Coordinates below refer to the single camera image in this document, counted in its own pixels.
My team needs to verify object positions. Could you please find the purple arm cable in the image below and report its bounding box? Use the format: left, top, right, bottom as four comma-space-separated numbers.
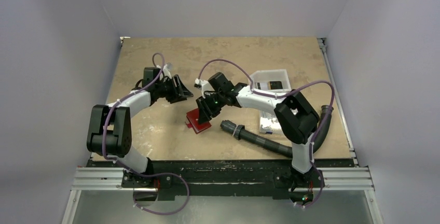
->
194, 59, 336, 209
101, 53, 190, 216

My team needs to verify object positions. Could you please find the black corrugated hose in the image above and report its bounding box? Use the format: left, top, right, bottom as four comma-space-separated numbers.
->
219, 105, 335, 159

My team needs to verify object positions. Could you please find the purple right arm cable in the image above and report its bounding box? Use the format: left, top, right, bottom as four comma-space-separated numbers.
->
194, 59, 336, 209

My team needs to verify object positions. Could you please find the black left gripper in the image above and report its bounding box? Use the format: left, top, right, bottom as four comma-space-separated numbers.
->
155, 75, 193, 104

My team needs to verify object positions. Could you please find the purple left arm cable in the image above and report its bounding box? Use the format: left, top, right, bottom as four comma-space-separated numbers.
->
101, 53, 190, 216

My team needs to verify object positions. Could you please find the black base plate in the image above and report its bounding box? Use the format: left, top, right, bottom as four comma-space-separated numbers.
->
121, 160, 325, 201

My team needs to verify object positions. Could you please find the white plastic tray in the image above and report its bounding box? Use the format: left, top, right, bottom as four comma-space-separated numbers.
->
250, 69, 292, 93

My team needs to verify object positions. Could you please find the black card in tray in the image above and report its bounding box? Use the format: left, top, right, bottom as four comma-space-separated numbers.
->
268, 81, 283, 90

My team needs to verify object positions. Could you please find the clear plastic screw box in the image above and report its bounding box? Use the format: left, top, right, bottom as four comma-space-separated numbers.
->
259, 111, 283, 134

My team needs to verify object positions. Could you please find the red leather card holder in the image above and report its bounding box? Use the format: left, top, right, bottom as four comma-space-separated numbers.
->
185, 108, 212, 134

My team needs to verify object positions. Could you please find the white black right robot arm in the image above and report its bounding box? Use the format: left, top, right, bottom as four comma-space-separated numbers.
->
195, 72, 320, 186

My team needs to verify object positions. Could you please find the aluminium frame rail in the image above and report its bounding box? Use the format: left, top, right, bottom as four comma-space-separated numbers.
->
72, 166, 374, 194

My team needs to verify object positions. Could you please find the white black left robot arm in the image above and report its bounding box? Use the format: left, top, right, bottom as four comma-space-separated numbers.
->
86, 67, 193, 187

